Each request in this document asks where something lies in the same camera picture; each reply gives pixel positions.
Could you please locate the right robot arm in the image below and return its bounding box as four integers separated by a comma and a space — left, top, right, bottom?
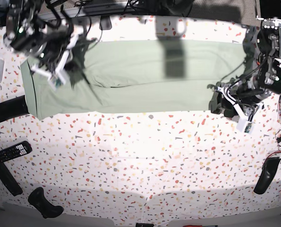
3, 0, 86, 89

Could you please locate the long black bar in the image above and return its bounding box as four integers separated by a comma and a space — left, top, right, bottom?
0, 161, 23, 196

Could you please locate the light green T-shirt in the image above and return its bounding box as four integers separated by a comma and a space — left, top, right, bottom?
20, 40, 246, 120

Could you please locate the red handled screwdriver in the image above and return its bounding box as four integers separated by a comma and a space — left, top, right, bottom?
183, 225, 218, 227

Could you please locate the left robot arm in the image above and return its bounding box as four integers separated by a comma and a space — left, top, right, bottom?
209, 0, 281, 133

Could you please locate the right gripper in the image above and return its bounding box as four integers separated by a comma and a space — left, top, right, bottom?
30, 26, 86, 89

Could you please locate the black TV remote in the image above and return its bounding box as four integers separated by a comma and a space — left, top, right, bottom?
0, 140, 32, 162

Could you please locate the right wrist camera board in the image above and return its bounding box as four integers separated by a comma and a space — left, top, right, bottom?
48, 73, 68, 91

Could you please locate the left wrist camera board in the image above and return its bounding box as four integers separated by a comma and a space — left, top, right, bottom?
237, 119, 255, 134

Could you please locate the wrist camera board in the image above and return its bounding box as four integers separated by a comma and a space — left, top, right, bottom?
48, 73, 68, 91
237, 119, 255, 134

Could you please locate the black cylindrical speaker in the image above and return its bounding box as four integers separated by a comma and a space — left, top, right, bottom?
0, 96, 29, 123

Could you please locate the black camera stand base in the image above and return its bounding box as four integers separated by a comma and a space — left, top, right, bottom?
100, 15, 112, 31

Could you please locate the black curved handle right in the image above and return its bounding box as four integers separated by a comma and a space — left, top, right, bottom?
254, 157, 281, 195

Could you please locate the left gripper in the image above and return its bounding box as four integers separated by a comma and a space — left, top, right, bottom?
207, 80, 271, 122

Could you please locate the small black box bottom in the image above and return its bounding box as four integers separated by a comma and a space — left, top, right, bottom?
135, 223, 154, 227

